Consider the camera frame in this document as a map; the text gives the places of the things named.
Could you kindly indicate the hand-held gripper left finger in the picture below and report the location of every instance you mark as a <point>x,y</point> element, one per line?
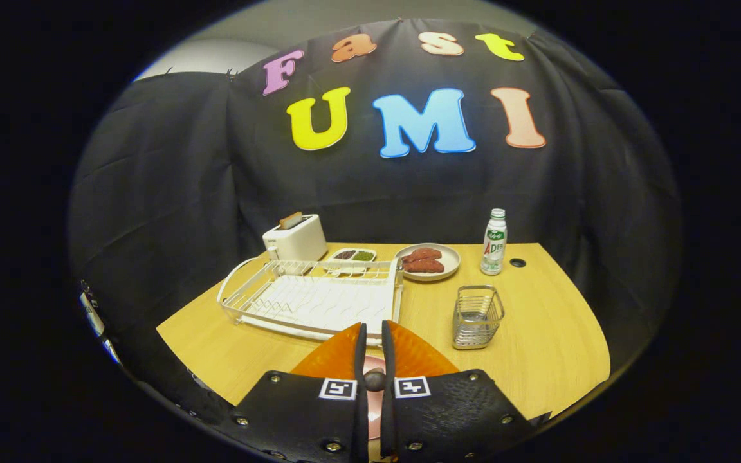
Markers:
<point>359,354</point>

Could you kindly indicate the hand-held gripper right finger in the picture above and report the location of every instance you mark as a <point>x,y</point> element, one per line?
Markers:
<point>388,350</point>

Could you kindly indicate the pink plate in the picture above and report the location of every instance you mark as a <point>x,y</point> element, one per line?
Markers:
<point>375,408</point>

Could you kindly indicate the beige round plate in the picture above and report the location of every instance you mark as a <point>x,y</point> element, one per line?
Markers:
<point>451,260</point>

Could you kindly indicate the brown meat slice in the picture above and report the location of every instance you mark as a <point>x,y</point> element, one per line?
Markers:
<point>423,266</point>
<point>423,254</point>

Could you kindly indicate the pile of green beans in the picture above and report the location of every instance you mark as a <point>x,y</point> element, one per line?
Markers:
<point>363,256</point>

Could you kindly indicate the pile of dark beans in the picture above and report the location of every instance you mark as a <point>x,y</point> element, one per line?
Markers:
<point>344,254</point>

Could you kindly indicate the white divided tray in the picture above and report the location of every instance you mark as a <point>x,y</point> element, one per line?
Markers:
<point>330,257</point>

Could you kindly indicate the white toaster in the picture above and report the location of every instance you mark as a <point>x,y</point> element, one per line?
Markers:
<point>300,244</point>

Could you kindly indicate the white drink bottle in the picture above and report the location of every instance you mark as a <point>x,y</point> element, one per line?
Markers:
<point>493,247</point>

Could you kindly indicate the brown toast slice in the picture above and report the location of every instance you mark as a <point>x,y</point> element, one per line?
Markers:
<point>291,220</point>

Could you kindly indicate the black desk grommet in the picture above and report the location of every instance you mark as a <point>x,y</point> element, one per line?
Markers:
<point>518,262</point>

